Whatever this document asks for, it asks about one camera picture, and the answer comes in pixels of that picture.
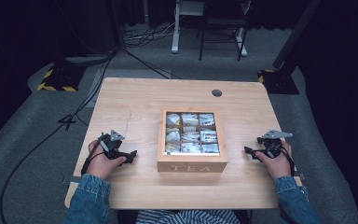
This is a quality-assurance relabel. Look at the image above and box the person's left hand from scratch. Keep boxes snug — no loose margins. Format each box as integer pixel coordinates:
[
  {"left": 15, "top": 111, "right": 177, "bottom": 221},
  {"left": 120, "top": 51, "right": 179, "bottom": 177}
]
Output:
[{"left": 87, "top": 139, "right": 128, "bottom": 181}]

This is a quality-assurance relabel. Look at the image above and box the long black floor cable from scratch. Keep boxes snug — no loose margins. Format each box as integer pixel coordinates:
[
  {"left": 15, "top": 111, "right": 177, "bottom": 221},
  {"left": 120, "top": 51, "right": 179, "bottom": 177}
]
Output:
[{"left": 0, "top": 50, "right": 119, "bottom": 224}]

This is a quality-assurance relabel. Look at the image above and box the thin black floor cable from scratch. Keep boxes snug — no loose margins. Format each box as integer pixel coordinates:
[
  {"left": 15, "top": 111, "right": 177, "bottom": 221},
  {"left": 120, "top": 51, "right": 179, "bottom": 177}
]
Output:
[{"left": 120, "top": 47, "right": 183, "bottom": 80}]

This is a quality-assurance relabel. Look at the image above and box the person's right hand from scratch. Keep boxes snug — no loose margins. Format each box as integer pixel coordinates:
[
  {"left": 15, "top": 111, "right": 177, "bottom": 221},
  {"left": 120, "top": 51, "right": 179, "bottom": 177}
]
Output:
[{"left": 255, "top": 140, "right": 294, "bottom": 181}]

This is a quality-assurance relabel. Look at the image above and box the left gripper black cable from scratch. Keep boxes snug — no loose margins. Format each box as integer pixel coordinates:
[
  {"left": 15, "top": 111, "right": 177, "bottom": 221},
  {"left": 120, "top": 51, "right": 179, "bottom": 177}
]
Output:
[{"left": 80, "top": 133, "right": 106, "bottom": 176}]

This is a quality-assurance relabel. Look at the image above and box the wooden tea box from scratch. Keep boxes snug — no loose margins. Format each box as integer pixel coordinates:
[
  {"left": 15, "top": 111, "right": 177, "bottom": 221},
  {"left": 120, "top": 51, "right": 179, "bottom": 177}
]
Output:
[{"left": 157, "top": 106, "right": 229, "bottom": 174}]

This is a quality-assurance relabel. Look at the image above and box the yellow black striped stand base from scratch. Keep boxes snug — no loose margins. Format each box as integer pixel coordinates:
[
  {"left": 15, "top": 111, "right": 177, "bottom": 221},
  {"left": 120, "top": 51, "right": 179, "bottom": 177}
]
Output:
[
  {"left": 257, "top": 68, "right": 300, "bottom": 95},
  {"left": 36, "top": 63, "right": 87, "bottom": 93}
]

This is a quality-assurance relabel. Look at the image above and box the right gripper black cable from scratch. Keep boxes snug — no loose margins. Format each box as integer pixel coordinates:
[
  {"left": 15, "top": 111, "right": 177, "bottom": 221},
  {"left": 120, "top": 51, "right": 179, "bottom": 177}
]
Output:
[{"left": 279, "top": 145, "right": 296, "bottom": 177}]

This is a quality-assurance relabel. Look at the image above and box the black slanted stand pole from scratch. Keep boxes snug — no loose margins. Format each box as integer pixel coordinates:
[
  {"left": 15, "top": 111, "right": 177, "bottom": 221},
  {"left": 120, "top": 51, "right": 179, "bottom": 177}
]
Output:
[{"left": 272, "top": 0, "right": 323, "bottom": 71}]

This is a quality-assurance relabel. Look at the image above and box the person's striped clothing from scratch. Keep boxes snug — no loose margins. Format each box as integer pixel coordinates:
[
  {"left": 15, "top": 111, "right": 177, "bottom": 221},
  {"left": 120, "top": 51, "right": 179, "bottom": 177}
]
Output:
[{"left": 135, "top": 208, "right": 241, "bottom": 224}]

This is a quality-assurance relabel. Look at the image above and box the white desk frame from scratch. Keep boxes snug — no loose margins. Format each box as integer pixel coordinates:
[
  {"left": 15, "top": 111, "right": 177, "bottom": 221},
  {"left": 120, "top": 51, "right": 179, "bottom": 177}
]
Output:
[{"left": 171, "top": 0, "right": 249, "bottom": 58}]

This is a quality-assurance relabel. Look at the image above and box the group of tea bags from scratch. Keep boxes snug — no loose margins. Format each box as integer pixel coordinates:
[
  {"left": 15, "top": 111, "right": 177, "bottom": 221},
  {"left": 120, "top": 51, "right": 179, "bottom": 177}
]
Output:
[{"left": 165, "top": 112, "right": 221, "bottom": 155}]

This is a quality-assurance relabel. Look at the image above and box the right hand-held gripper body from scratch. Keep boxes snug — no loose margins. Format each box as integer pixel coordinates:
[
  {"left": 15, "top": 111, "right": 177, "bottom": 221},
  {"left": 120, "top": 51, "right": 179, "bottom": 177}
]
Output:
[{"left": 256, "top": 129, "right": 294, "bottom": 160}]

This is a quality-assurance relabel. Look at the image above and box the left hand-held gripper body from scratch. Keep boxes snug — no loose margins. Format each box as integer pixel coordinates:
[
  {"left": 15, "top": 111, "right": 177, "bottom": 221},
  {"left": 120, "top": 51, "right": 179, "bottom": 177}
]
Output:
[{"left": 98, "top": 129, "right": 129, "bottom": 161}]

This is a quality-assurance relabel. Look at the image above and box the black metal chair frame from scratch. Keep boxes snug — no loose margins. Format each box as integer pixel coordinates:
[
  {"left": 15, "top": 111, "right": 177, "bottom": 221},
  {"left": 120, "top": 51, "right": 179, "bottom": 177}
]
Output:
[{"left": 198, "top": 0, "right": 252, "bottom": 63}]

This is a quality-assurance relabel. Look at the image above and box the bundle of floor cables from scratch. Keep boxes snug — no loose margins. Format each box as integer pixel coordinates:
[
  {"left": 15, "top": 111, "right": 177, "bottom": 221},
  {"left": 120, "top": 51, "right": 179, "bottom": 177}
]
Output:
[{"left": 123, "top": 21, "right": 176, "bottom": 49}]

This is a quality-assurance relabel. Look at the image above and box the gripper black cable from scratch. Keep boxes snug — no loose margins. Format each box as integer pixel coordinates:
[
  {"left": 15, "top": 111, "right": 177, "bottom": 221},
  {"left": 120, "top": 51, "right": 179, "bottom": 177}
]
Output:
[
  {"left": 80, "top": 133, "right": 106, "bottom": 176},
  {"left": 279, "top": 145, "right": 296, "bottom": 177}
]

